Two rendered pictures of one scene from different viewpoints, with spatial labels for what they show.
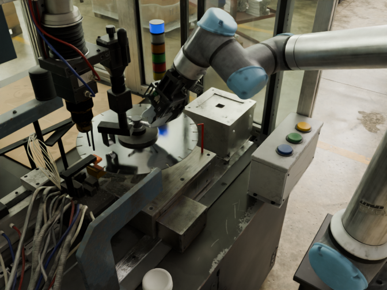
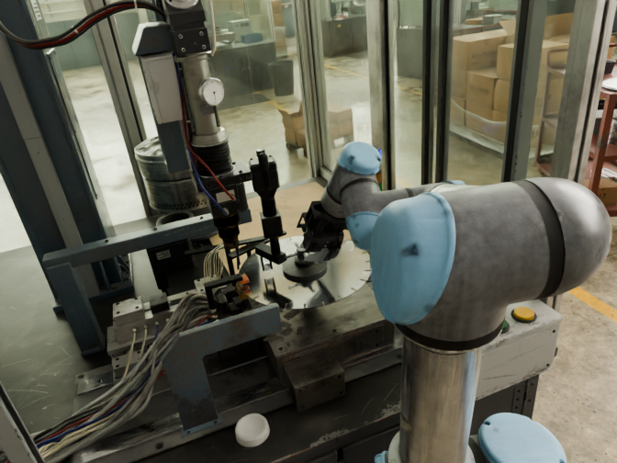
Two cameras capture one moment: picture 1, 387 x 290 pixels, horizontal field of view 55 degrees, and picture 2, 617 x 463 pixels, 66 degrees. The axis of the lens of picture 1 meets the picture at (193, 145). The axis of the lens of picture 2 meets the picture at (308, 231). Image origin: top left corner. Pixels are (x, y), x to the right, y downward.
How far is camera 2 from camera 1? 47 cm
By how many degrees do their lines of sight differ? 32
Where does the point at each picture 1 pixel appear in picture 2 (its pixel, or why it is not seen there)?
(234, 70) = (350, 213)
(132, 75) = not seen: hidden behind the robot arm
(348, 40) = not seen: hidden behind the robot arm
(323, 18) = (562, 167)
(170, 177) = (324, 324)
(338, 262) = not seen: outside the picture
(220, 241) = (347, 419)
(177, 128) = (347, 271)
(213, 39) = (343, 176)
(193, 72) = (333, 208)
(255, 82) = (364, 231)
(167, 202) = (303, 349)
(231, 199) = (396, 378)
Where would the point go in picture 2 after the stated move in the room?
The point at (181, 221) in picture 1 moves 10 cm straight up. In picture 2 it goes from (305, 375) to (299, 340)
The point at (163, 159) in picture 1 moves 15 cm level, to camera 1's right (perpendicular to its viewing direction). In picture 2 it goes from (305, 299) to (365, 318)
